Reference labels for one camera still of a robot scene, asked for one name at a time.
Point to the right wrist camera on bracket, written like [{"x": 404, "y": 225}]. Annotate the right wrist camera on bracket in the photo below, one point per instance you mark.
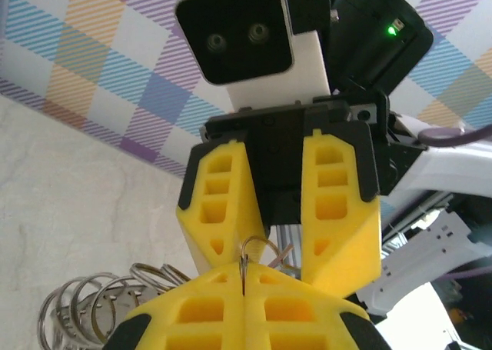
[{"x": 230, "y": 38}]

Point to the aluminium mounting rails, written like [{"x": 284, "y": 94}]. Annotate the aluminium mounting rails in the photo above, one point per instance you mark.
[{"x": 286, "y": 234}]

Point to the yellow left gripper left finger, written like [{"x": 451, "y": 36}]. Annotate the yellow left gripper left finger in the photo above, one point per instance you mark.
[{"x": 200, "y": 319}]

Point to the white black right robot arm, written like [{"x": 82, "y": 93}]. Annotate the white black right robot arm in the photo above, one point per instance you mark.
[{"x": 453, "y": 169}]

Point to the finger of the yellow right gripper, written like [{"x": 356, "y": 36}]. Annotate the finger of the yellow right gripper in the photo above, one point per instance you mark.
[
  {"x": 361, "y": 242},
  {"x": 242, "y": 196}
]

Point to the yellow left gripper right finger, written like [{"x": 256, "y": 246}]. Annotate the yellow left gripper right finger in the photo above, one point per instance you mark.
[{"x": 292, "y": 319}]

